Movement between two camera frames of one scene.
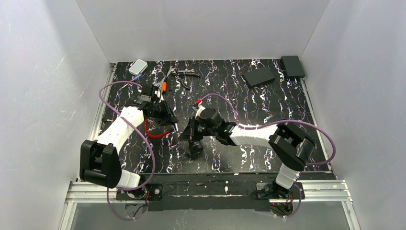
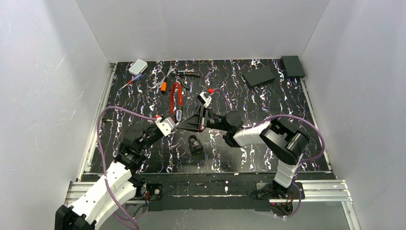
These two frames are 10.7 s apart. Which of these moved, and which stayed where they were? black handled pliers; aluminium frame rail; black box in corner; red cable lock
Moved: red cable lock
Stayed: black box in corner; black handled pliers; aluminium frame rail
